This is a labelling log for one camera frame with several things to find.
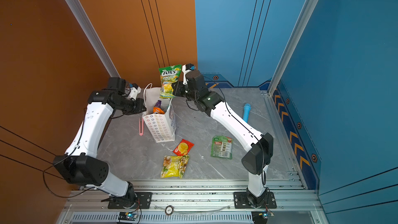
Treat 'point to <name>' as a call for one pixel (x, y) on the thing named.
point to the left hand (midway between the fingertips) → (146, 107)
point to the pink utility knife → (141, 126)
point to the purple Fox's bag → (158, 103)
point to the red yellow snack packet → (183, 148)
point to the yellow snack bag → (174, 166)
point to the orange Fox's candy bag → (157, 110)
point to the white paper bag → (159, 115)
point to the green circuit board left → (127, 215)
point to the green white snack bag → (222, 147)
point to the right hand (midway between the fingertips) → (170, 84)
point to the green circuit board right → (261, 217)
